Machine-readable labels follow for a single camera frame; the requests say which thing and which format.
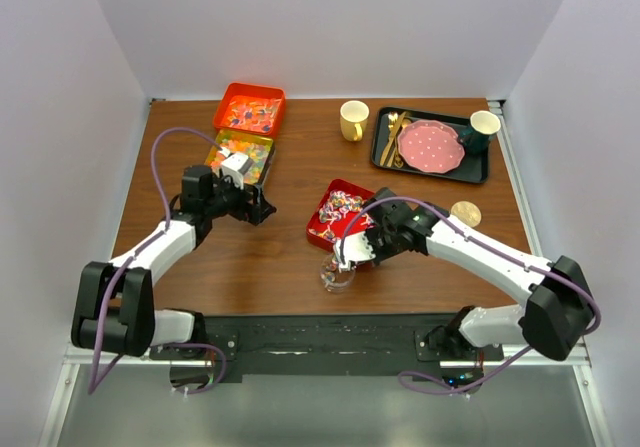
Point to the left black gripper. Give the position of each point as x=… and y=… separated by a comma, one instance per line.
x=254, y=212

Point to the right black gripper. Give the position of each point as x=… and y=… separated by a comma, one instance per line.
x=379, y=254

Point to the gold tin of gummies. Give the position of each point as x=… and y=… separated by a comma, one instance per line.
x=259, y=150

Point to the red tray of lollipops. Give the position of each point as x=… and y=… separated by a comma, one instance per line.
x=341, y=202

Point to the clear plastic jar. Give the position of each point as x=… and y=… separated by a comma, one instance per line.
x=332, y=277

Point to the orange tray of candies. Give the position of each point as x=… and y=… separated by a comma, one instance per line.
x=250, y=108

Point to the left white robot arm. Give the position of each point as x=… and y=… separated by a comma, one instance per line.
x=115, y=309

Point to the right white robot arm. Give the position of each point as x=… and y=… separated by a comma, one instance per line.
x=552, y=304

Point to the gold jar lid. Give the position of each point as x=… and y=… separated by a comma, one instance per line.
x=467, y=212

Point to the gold knife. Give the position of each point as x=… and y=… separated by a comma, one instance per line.
x=403, y=121

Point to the pink dotted plate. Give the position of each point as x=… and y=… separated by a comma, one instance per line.
x=430, y=147

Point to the gold fork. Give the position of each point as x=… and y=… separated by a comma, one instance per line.
x=393, y=119

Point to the yellow mug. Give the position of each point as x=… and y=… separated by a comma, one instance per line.
x=354, y=115

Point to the dark green mug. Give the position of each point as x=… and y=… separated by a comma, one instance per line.
x=481, y=128

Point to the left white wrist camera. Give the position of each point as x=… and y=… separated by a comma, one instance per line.
x=236, y=166

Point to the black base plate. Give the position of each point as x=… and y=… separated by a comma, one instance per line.
x=334, y=345

